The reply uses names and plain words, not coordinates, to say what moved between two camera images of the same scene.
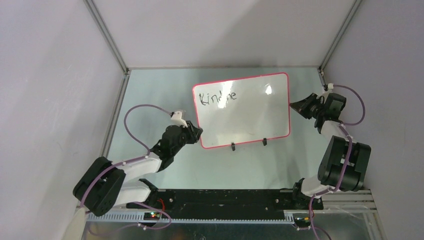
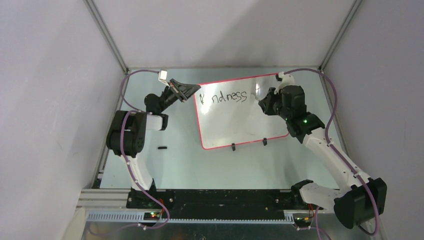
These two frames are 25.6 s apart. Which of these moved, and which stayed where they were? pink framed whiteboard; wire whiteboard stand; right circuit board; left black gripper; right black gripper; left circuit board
Moved: left black gripper; right black gripper
Stayed: wire whiteboard stand; pink framed whiteboard; left circuit board; right circuit board
